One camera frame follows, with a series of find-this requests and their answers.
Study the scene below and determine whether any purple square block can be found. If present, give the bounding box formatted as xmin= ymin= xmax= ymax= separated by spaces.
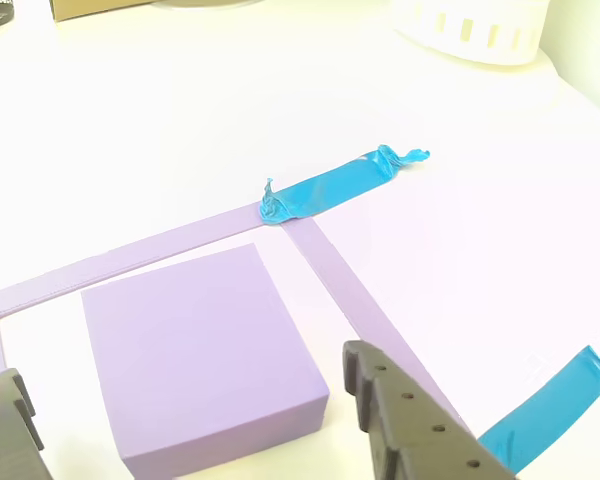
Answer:
xmin=79 ymin=242 xmax=331 ymax=479

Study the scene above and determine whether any twisted blue tape strip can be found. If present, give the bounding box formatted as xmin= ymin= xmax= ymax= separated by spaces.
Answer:
xmin=257 ymin=143 xmax=431 ymax=229

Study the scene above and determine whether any white filament spool stack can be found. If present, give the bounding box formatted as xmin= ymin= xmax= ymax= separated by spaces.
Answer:
xmin=389 ymin=0 xmax=551 ymax=67

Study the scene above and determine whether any polymaker cardboard box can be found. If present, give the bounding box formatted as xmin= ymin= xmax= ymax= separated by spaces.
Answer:
xmin=49 ymin=0 xmax=161 ymax=23

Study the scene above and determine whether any purple square frame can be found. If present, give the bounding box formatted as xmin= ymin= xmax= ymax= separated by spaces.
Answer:
xmin=0 ymin=202 xmax=476 ymax=441

